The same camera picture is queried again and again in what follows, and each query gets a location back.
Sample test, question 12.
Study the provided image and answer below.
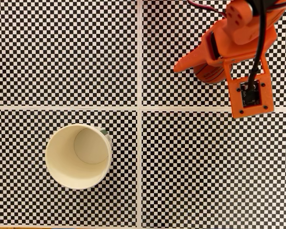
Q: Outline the black white checkerboard paper sheet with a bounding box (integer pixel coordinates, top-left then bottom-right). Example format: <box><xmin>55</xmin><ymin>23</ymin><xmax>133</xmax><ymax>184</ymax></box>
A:
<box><xmin>0</xmin><ymin>0</ymin><xmax>140</xmax><ymax>108</ymax></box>
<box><xmin>139</xmin><ymin>109</ymin><xmax>286</xmax><ymax>229</ymax></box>
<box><xmin>0</xmin><ymin>107</ymin><xmax>140</xmax><ymax>227</ymax></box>
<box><xmin>139</xmin><ymin>0</ymin><xmax>286</xmax><ymax>110</ymax></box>

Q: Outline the black camera cable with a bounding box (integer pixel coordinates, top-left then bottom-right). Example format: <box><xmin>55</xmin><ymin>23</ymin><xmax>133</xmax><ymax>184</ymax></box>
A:
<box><xmin>247</xmin><ymin>0</ymin><xmax>269</xmax><ymax>90</ymax></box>

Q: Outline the cream paper cup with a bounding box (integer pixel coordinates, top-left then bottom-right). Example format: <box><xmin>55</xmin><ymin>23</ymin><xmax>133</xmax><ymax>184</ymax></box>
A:
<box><xmin>45</xmin><ymin>123</ymin><xmax>113</xmax><ymax>191</ymax></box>

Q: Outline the red black white servo cable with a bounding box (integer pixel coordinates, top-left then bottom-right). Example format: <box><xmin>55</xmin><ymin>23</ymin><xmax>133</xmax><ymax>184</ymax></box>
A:
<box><xmin>264</xmin><ymin>0</ymin><xmax>286</xmax><ymax>11</ymax></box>
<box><xmin>187</xmin><ymin>0</ymin><xmax>227</xmax><ymax>18</ymax></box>

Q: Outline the orange foam mini basketball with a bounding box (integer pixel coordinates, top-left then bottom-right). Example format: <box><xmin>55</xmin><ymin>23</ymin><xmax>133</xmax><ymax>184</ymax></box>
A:
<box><xmin>193</xmin><ymin>63</ymin><xmax>227</xmax><ymax>85</ymax></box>

